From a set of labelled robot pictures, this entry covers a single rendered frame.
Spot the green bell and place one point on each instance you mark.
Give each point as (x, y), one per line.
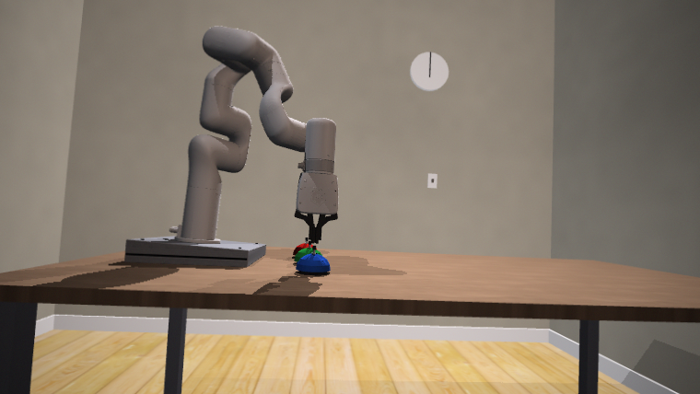
(304, 252)

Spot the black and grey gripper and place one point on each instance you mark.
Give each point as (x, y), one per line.
(317, 193)

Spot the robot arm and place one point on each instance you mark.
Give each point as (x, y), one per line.
(245, 52)

